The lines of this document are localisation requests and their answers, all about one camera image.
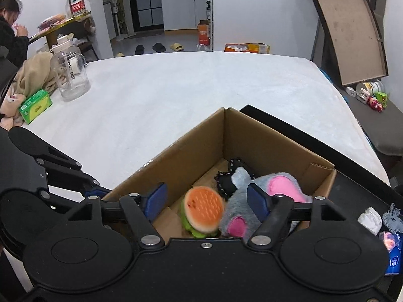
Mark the green tissue box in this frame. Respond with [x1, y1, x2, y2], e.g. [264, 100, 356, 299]
[18, 89, 53, 125]

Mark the grey pink plush toy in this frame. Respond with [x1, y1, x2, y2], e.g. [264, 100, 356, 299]
[219, 167, 314, 240]

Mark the orange carton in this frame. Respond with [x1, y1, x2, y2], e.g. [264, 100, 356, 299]
[197, 20, 211, 46]

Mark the white tub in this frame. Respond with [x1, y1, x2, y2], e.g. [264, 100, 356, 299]
[356, 80, 385, 96]

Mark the clear water jug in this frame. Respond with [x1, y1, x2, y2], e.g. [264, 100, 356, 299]
[50, 33, 91, 102]

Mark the brown cardboard box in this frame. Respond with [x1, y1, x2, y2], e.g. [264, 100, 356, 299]
[102, 107, 337, 240]

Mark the white kitchen cabinet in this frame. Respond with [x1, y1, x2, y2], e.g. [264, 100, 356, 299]
[160, 0, 213, 32]

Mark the round gold rim table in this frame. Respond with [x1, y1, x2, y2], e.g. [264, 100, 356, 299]
[28, 10, 95, 60]

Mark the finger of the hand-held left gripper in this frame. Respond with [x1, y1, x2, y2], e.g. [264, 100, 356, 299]
[8, 126, 83, 171]
[47, 167, 113, 199]

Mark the red toy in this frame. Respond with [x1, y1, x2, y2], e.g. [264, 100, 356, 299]
[367, 96, 386, 113]

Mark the black glass door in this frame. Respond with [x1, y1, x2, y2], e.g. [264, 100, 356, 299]
[127, 0, 164, 33]

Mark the pink white soft toy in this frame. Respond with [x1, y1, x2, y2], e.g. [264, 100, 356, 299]
[0, 93, 27, 126]

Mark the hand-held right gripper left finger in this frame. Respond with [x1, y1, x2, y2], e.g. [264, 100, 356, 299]
[64, 182, 168, 248]

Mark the brown framed board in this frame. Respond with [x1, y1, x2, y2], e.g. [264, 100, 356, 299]
[307, 0, 388, 87]

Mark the red label water bottle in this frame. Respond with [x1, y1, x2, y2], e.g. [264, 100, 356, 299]
[69, 0, 87, 18]

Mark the orange snack box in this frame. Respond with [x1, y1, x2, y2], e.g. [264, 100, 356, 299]
[224, 42, 271, 54]

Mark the beige blanket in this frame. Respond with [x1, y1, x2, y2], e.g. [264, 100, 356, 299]
[0, 51, 63, 126]

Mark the black bench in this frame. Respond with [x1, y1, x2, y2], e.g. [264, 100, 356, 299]
[342, 85, 403, 158]

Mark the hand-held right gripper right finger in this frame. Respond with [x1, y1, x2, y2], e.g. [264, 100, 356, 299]
[246, 183, 356, 249]

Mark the white crumpled tissue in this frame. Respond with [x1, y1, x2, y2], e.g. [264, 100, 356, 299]
[358, 207, 383, 236]

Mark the blue tissue packet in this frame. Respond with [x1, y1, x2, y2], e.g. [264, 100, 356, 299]
[379, 231, 403, 276]

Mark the black tray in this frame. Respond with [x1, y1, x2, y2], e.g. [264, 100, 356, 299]
[239, 104, 403, 278]

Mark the burger squishy toy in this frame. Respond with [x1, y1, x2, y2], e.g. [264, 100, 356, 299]
[179, 186, 225, 239]

